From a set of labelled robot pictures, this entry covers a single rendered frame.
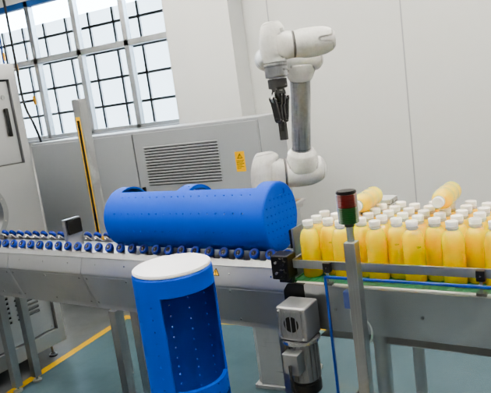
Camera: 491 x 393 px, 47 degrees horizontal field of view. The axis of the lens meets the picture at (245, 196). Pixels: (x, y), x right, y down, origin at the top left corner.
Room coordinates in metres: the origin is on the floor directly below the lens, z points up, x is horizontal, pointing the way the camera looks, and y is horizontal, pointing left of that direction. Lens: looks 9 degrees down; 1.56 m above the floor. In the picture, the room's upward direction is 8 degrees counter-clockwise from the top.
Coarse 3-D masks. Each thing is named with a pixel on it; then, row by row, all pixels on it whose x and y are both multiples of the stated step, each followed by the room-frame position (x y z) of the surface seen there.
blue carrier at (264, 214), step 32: (128, 192) 2.73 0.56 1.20; (160, 192) 2.48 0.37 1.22; (192, 192) 2.37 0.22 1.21; (224, 192) 2.27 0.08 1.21; (256, 192) 2.18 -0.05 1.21; (288, 192) 2.29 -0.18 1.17; (128, 224) 2.50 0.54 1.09; (160, 224) 2.39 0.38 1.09; (192, 224) 2.30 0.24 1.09; (224, 224) 2.20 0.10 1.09; (256, 224) 2.12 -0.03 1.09; (288, 224) 2.26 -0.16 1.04
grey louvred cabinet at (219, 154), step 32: (160, 128) 4.37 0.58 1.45; (192, 128) 4.18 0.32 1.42; (224, 128) 4.06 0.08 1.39; (256, 128) 3.95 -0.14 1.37; (64, 160) 4.74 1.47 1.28; (128, 160) 4.45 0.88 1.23; (160, 160) 4.32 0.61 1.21; (192, 160) 4.19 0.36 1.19; (224, 160) 4.08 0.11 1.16; (64, 192) 4.77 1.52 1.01
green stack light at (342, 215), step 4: (340, 208) 1.66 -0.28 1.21; (348, 208) 1.64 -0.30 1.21; (352, 208) 1.64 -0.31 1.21; (356, 208) 1.65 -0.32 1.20; (340, 212) 1.66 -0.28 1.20; (344, 212) 1.65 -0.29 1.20; (348, 212) 1.64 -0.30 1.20; (352, 212) 1.64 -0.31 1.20; (356, 212) 1.65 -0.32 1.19; (340, 216) 1.66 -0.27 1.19; (344, 216) 1.65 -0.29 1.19; (348, 216) 1.64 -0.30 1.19; (352, 216) 1.64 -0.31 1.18; (356, 216) 1.65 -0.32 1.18; (340, 220) 1.66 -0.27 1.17; (344, 220) 1.65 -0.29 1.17; (348, 220) 1.64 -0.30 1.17; (352, 220) 1.64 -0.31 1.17; (356, 220) 1.65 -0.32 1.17; (340, 224) 1.66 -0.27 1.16; (344, 224) 1.65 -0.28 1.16; (348, 224) 1.64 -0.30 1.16; (352, 224) 1.64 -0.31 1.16
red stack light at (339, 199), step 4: (336, 196) 1.67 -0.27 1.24; (340, 196) 1.65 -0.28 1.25; (344, 196) 1.64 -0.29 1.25; (348, 196) 1.64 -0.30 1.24; (352, 196) 1.65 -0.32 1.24; (356, 196) 1.66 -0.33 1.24; (336, 200) 1.67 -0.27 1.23; (340, 200) 1.65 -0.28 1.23; (344, 200) 1.65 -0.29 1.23; (348, 200) 1.64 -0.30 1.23; (352, 200) 1.64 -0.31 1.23; (356, 200) 1.65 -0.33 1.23; (340, 204) 1.65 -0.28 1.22; (344, 204) 1.64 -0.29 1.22; (348, 204) 1.64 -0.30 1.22; (352, 204) 1.64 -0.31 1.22; (356, 204) 1.65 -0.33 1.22; (344, 208) 1.65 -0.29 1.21
